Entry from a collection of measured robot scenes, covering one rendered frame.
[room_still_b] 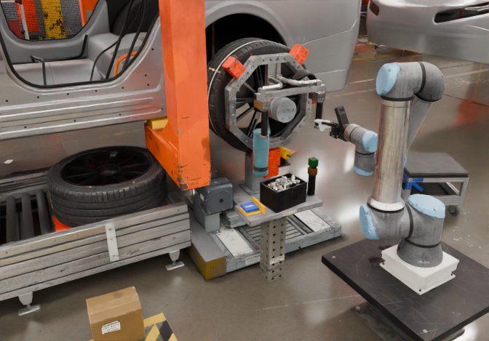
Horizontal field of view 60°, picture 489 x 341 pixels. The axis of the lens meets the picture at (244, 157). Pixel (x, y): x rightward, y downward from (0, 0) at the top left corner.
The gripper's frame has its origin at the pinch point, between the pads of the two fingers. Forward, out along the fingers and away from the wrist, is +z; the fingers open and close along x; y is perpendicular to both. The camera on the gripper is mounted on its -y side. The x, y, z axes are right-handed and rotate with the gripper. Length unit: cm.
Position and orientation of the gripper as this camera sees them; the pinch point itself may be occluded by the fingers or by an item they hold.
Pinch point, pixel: (325, 116)
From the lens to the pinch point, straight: 230.9
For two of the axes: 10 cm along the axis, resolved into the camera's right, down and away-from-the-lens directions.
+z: -4.6, -3.6, 8.2
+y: 0.2, 9.1, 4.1
